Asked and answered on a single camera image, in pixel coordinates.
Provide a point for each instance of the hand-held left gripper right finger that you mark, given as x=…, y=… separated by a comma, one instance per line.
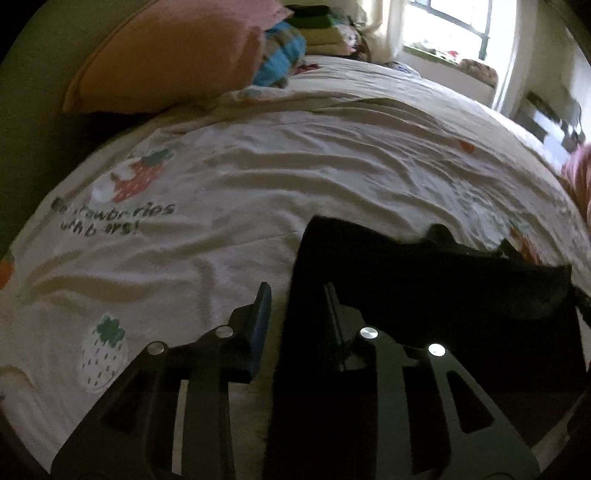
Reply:
x=333, y=318

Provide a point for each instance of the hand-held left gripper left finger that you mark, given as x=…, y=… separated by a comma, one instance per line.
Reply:
x=258, y=323

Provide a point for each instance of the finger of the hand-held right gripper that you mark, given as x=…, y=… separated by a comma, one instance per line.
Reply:
x=517, y=253

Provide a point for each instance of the black t-shirt with orange patches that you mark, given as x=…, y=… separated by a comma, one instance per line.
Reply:
x=415, y=286

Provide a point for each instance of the stack of folded clothes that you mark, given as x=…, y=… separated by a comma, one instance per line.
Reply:
x=328, y=32

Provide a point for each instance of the pink blanket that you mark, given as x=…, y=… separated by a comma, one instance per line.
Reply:
x=579, y=177

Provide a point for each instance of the cluttered desk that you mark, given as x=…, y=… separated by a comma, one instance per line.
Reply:
x=554, y=117

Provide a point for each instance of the cream strawberry print bed sheet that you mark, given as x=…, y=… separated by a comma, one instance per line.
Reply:
x=277, y=175

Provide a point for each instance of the window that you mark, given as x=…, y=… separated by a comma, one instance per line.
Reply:
x=455, y=23

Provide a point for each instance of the cream curtain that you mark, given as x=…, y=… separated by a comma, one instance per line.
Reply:
x=381, y=27

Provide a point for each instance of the blue plaid cloth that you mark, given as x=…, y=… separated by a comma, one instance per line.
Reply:
x=281, y=55

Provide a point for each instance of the orange pillow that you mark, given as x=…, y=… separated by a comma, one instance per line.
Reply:
x=171, y=55

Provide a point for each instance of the green headboard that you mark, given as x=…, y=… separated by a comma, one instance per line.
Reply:
x=37, y=115

